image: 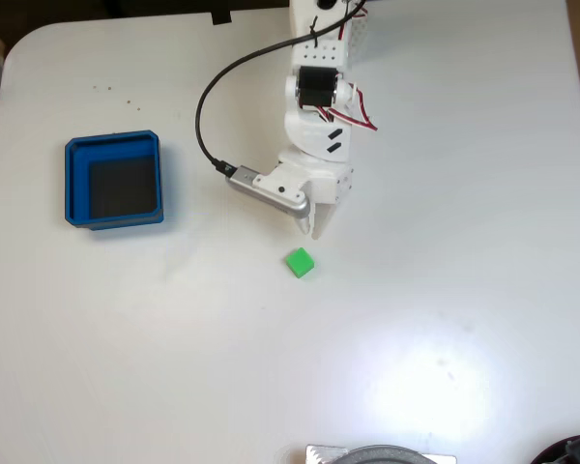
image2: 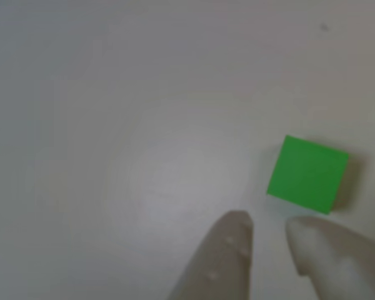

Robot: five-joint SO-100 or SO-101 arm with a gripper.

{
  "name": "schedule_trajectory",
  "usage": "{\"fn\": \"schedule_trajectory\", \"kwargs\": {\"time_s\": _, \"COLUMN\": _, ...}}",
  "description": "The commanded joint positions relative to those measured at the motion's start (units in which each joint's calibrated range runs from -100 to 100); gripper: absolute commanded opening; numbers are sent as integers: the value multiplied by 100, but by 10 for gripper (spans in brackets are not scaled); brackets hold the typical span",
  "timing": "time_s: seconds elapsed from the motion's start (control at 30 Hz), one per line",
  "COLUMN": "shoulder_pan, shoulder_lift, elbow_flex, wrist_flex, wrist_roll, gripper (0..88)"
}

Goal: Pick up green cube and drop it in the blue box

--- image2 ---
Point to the green cube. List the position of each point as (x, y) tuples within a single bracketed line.
[(307, 175)]

